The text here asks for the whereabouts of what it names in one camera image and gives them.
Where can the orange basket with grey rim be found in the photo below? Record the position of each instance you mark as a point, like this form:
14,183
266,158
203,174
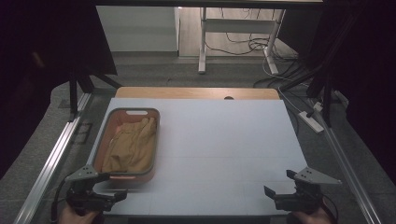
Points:
106,140

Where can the white desk frame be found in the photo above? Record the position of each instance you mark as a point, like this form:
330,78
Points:
202,46

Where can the aluminium rail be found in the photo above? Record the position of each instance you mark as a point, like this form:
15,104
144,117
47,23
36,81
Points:
345,168
53,161

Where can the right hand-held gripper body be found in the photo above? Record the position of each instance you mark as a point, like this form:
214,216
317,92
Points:
299,200

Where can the person's left hand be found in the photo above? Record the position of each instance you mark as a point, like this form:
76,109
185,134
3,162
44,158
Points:
77,217

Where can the person's right hand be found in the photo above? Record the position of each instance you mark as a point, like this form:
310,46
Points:
311,217

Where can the wooden table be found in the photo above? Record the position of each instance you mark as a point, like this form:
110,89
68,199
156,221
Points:
193,92

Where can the tan cloth garment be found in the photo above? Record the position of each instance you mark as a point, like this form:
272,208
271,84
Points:
130,149

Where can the white power strip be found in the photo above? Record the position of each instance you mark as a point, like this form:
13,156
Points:
311,122

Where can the black curtain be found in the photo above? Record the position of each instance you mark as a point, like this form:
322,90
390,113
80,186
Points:
367,77
46,46

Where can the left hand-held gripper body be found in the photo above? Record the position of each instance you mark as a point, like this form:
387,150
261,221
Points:
88,200

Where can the black metal stand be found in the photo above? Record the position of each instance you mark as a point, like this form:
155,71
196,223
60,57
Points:
327,99
73,93

